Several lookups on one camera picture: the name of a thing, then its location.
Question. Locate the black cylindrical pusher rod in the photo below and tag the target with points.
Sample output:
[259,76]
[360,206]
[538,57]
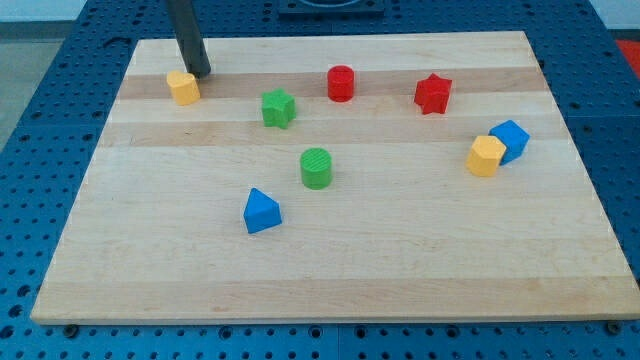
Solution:
[188,36]

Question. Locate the yellow heart block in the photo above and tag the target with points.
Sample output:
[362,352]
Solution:
[183,87]

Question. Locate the green star block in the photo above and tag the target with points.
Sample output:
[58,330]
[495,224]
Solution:
[278,108]

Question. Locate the red cylinder block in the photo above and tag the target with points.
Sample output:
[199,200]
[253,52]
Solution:
[340,83]

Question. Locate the green cylinder block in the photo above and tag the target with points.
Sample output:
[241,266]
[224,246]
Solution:
[316,168]

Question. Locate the blue triangle block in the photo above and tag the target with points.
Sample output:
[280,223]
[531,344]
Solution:
[261,212]

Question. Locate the red star block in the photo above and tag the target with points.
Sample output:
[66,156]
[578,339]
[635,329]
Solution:
[432,94]

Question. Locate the wooden board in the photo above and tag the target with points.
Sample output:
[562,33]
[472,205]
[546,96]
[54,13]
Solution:
[404,232]

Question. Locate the yellow hexagon block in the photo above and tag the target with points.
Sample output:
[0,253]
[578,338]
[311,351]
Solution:
[485,155]

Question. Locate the blue cube block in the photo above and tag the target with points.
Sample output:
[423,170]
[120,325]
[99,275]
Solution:
[513,137]

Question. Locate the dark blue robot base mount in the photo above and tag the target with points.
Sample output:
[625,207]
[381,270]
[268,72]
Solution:
[300,8]

